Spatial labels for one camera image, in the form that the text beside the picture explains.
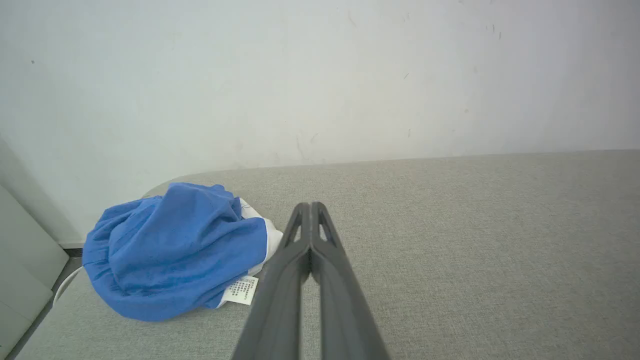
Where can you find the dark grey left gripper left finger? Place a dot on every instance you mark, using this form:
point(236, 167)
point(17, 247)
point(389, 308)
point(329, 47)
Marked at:
point(280, 300)

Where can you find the black baseboard strip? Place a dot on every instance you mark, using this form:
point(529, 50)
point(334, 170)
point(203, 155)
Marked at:
point(74, 252)

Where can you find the white panel board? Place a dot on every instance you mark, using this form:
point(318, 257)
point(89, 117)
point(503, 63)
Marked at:
point(25, 270)

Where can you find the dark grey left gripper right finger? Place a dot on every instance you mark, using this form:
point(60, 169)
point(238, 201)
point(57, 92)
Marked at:
point(340, 310)

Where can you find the blue shorts with white stripes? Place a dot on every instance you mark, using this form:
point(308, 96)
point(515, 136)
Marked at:
point(170, 255)

